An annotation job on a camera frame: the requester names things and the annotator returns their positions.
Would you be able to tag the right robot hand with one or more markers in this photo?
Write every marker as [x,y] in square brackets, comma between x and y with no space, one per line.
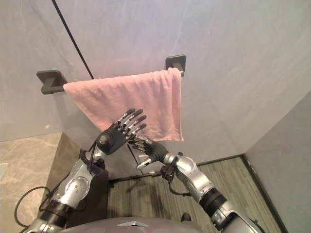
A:
[153,152]

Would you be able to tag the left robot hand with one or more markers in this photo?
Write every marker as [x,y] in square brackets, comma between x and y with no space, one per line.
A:
[111,140]

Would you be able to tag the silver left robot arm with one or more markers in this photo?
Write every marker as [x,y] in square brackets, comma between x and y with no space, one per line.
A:
[70,189]

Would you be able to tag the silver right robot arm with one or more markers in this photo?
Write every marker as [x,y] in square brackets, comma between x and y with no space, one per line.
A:
[209,189]

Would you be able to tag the pink towel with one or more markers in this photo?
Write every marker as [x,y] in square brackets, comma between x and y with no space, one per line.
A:
[136,102]

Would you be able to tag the dark robot foot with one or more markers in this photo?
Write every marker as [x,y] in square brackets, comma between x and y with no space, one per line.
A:
[186,216]

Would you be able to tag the grey robot torso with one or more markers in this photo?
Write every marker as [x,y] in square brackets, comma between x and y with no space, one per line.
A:
[131,225]

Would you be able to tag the dark grey towel bar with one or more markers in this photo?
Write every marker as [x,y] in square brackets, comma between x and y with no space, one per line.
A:
[52,81]

